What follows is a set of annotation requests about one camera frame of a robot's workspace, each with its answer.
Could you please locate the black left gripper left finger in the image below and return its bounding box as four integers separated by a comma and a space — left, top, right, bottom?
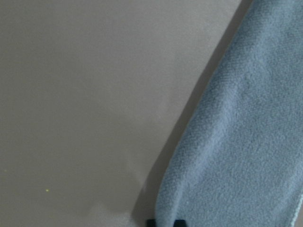
146, 219, 157, 227

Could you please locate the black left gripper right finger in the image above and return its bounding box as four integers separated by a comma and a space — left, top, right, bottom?
173, 219, 186, 227

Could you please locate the pink and blue towel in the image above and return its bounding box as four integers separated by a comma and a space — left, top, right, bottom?
155, 0, 303, 227

